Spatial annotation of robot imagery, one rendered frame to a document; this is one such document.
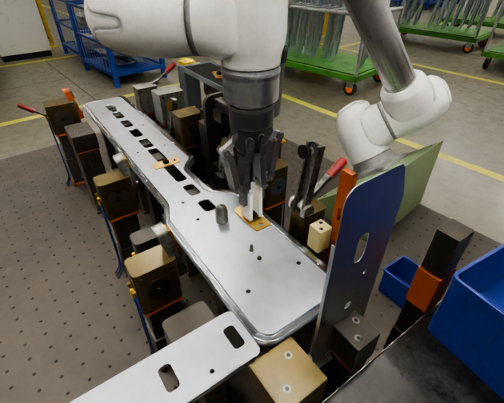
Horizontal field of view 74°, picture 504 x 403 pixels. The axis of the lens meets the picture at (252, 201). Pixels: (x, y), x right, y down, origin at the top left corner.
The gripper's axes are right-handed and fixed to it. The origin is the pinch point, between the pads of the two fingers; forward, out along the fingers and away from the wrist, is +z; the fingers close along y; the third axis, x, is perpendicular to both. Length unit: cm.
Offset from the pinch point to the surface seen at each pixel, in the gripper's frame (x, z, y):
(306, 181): 0.0, 1.0, -14.7
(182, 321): 6.1, 15.3, 20.2
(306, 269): 11.1, 13.5, -5.9
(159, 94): -76, 2, -12
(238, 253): -0.7, 13.4, 3.2
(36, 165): -132, 43, 35
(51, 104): -104, 7, 21
